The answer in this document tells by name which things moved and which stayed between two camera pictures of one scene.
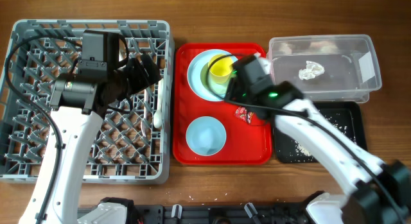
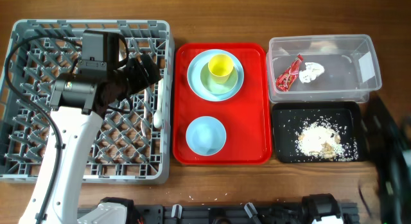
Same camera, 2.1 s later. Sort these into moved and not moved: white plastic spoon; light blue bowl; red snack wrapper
Moved: red snack wrapper
Not moved: light blue bowl; white plastic spoon
